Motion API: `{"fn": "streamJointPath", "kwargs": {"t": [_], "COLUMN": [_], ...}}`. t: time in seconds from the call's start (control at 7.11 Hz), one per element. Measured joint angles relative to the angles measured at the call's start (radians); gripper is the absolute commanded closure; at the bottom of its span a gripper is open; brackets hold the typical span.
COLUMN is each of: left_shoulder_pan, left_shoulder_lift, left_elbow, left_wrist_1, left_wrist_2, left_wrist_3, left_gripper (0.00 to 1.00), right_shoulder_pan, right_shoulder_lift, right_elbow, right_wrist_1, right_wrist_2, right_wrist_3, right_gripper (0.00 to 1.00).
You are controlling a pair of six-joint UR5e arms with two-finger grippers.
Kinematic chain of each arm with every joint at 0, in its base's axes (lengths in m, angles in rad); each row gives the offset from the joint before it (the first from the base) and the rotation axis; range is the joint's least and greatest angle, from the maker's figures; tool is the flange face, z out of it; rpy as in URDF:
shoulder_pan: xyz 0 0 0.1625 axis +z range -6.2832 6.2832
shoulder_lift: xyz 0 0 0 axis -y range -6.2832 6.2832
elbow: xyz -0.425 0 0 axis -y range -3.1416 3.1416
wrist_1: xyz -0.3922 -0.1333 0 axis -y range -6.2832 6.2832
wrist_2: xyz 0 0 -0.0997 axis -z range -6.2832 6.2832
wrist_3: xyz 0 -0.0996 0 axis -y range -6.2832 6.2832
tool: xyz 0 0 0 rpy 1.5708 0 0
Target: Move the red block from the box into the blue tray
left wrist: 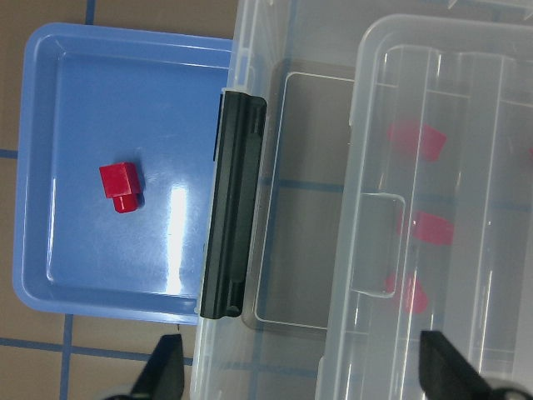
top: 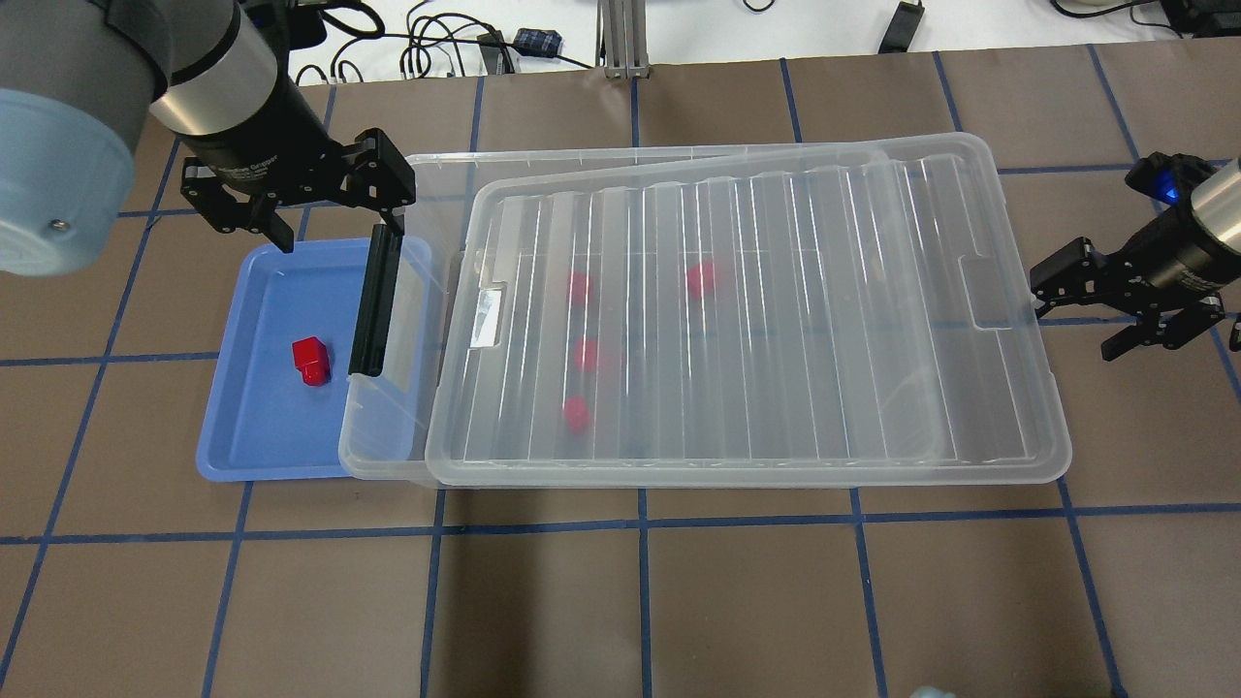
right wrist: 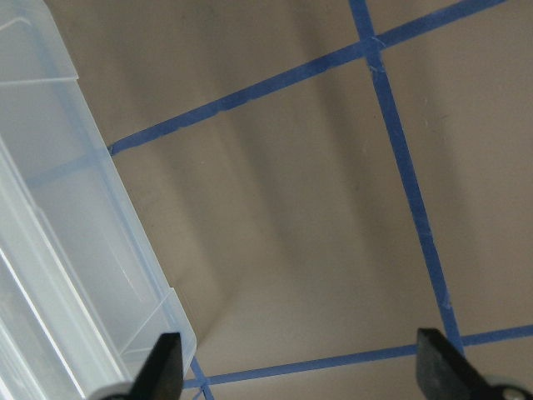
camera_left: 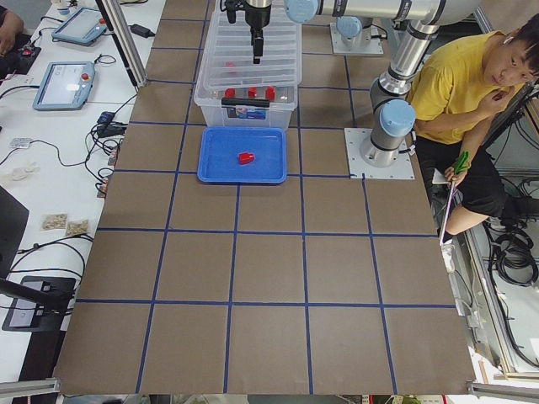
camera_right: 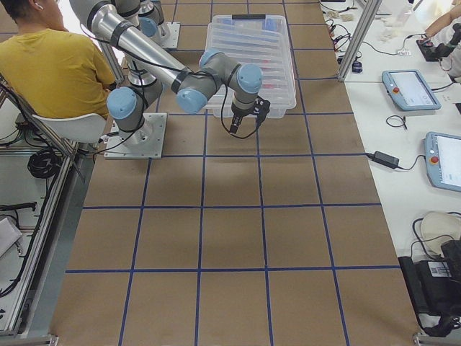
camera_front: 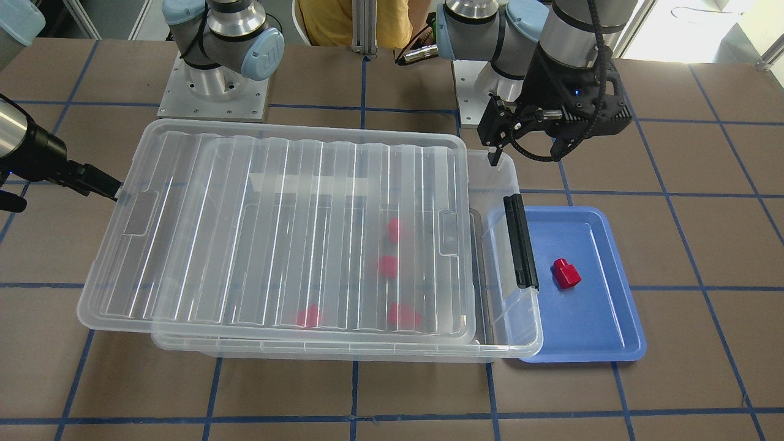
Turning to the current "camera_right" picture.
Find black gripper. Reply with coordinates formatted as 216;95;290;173
229;102;254;135

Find clear plastic box lid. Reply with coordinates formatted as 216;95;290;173
205;14;296;118

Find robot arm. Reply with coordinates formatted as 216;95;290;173
70;1;270;136
138;0;170;44

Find clear plastic storage box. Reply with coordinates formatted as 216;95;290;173
205;14;298;120

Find white chair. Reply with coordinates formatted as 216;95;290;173
33;113;106;143

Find black power adapter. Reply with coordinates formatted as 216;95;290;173
365;151;399;169

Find far teach pendant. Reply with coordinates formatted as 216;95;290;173
381;70;441;111

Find teach pendant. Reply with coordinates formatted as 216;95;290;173
424;131;460;192
381;70;441;111

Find person in yellow shirt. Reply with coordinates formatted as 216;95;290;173
0;0;117;119

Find near teach pendant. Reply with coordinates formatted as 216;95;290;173
424;131;460;192

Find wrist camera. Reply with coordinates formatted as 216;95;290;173
251;96;271;124

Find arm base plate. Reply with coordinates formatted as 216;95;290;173
158;22;181;50
103;112;168;159

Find black box latch handle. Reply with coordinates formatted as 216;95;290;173
231;14;266;20

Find aluminium frame post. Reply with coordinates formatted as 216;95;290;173
337;0;382;82

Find coiled black cables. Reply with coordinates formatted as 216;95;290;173
27;148;58;179

